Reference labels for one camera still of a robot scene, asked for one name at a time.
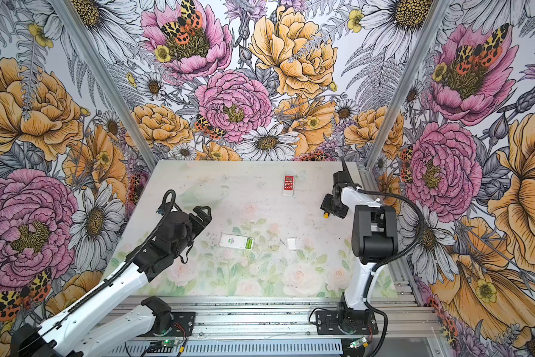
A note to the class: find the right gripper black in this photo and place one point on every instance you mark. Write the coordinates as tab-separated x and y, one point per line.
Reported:
325	204

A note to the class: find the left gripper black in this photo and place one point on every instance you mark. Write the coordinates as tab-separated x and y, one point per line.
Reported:
206	219

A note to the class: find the white battery cover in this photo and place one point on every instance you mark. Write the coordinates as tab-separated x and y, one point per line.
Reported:
291	244

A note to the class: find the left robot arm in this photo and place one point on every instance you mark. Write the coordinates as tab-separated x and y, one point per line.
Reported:
76	330

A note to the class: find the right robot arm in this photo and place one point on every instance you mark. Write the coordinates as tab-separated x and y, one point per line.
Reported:
373	240

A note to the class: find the red white remote control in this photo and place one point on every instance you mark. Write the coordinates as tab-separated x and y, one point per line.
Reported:
288	185

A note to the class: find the left circuit board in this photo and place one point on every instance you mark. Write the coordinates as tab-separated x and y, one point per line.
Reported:
165	344

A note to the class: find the circuit board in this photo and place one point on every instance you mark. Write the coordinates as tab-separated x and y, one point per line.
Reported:
165	344
359	343

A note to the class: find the right circuit board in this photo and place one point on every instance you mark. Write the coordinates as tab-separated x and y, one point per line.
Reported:
359	343

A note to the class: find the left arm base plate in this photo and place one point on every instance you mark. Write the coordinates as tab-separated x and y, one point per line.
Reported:
172	324

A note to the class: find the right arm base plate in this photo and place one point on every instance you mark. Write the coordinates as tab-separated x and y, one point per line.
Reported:
333	322

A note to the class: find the aluminium frame rail front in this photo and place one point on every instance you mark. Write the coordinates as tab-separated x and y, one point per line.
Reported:
225	318

